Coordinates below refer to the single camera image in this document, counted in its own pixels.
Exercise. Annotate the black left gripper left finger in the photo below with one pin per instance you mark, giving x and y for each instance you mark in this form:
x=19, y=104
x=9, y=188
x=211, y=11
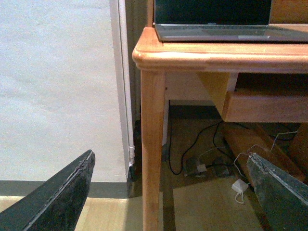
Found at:
x=56, y=204

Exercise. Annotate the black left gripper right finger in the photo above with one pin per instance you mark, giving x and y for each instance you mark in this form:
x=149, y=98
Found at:
x=283, y=198

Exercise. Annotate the white power adapter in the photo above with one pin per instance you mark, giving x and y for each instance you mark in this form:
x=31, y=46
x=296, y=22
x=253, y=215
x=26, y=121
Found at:
x=240, y=187

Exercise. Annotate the floor power strip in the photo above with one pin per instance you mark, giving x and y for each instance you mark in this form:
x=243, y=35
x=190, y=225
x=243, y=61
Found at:
x=194, y=168

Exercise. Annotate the wooden desk drawer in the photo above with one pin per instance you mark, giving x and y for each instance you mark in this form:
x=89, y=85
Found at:
x=261, y=107

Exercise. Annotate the wooden desk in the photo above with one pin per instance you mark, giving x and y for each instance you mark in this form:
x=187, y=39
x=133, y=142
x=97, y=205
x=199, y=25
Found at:
x=218, y=63

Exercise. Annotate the grey laptop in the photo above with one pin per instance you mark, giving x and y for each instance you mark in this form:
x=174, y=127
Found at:
x=219, y=21

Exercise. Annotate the white wall pipe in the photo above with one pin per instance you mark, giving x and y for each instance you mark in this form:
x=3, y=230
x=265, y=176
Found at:
x=120, y=46

